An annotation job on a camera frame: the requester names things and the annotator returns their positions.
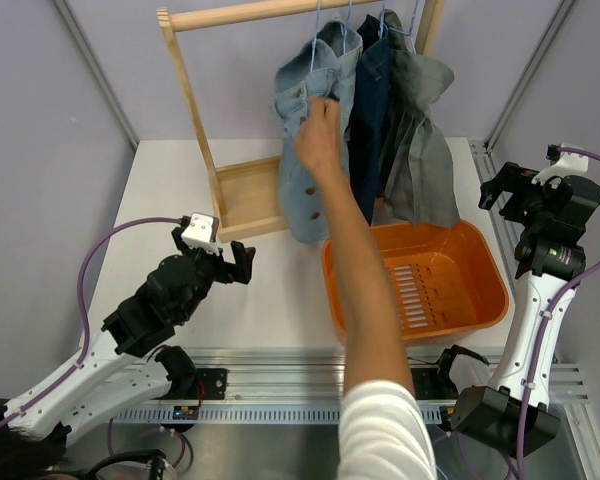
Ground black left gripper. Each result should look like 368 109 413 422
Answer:
174 229 255 323

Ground grey pleated skirt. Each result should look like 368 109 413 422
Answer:
380 10 460 227

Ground dark blue denim garment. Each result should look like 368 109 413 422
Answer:
348 15 391 223

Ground light denim jacket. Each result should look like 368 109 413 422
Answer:
273 40 335 244

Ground light blue dark-denim hanger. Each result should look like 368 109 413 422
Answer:
378 0 388 39

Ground light blue grey-skirt hanger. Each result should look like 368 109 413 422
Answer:
388 0 422 53

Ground light blue denim skirt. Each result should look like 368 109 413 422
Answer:
318 20 363 137

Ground light blue jacket hanger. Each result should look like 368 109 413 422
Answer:
304 0 323 76

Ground light blue skirt hanger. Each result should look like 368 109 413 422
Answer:
340 0 355 56

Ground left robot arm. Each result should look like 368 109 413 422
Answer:
0 241 256 446

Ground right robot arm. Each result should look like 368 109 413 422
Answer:
433 156 600 461

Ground person right forearm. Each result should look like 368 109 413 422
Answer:
314 165 414 392

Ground person right hand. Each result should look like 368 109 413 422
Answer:
294 97 345 185

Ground wooden clothes rack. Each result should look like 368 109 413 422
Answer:
155 0 448 243

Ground orange plastic basket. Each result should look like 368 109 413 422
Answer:
320 219 510 349

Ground person head black hair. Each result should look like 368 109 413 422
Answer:
0 430 65 480

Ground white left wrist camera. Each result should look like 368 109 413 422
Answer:
172 212 221 255

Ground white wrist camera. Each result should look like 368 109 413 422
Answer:
172 212 221 255
532 143 589 186

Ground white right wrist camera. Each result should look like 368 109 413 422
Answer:
532 143 589 186

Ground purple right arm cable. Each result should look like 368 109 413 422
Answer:
517 146 600 480

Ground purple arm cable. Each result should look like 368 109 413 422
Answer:
517 146 600 480
0 216 184 431

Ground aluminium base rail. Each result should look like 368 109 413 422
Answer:
54 347 589 426

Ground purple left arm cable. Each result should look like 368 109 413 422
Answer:
0 216 184 431

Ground aluminium corner post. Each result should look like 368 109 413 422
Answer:
483 0 579 153
49 0 140 151

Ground left aluminium corner post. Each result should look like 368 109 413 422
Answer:
49 0 140 151

